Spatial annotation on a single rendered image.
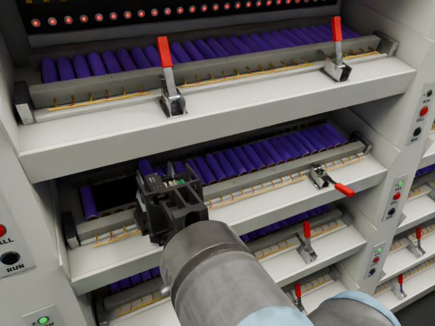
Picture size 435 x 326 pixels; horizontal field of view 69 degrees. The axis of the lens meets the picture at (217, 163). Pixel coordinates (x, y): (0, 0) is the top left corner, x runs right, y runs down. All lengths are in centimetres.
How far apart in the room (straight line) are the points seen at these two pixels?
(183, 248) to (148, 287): 36
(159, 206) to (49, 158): 13
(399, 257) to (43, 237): 95
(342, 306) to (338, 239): 40
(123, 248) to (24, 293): 13
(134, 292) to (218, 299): 41
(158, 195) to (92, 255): 17
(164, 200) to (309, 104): 26
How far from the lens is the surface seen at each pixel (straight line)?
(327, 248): 79
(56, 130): 41
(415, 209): 98
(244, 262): 29
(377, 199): 78
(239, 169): 59
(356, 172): 69
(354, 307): 43
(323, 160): 65
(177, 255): 31
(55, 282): 50
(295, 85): 50
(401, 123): 69
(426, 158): 83
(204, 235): 31
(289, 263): 74
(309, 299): 94
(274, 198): 58
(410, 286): 134
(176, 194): 37
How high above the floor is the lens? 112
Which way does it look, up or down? 31 degrees down
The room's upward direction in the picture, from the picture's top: 2 degrees counter-clockwise
